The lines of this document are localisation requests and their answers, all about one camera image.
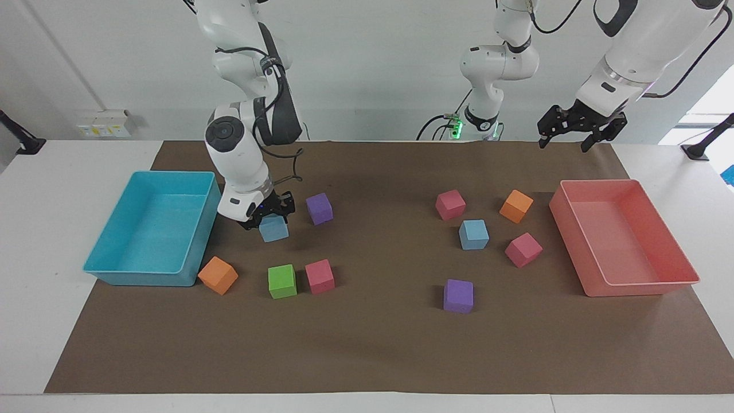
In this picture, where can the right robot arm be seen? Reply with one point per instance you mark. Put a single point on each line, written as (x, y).
(238, 155)

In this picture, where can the green foam block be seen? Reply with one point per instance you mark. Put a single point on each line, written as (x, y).
(282, 281)

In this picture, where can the blue foam block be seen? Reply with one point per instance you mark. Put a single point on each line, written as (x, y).
(473, 235)
(274, 229)

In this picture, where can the pink plastic bin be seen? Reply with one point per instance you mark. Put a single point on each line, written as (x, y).
(622, 241)

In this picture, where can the blue plastic bin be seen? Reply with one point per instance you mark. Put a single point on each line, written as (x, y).
(155, 229)

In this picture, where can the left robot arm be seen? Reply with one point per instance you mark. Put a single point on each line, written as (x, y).
(636, 51)

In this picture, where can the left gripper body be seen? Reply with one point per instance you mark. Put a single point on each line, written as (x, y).
(588, 115)

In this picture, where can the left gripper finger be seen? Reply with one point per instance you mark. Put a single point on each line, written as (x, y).
(606, 127)
(551, 125)

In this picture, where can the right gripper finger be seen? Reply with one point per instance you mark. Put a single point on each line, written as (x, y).
(250, 222)
(287, 204)

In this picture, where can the pink foam block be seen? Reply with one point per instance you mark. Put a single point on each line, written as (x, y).
(320, 277)
(450, 205)
(523, 250)

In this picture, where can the purple foam block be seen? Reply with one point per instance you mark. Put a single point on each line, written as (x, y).
(458, 296)
(319, 209)

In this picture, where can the black stand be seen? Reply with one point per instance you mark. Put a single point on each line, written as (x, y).
(702, 146)
(23, 142)

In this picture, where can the orange foam block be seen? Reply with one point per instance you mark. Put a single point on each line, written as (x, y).
(516, 206)
(218, 276)

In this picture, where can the white wall socket box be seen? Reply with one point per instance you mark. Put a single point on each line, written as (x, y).
(106, 123)

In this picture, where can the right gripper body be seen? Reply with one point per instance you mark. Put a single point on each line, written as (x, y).
(266, 207)

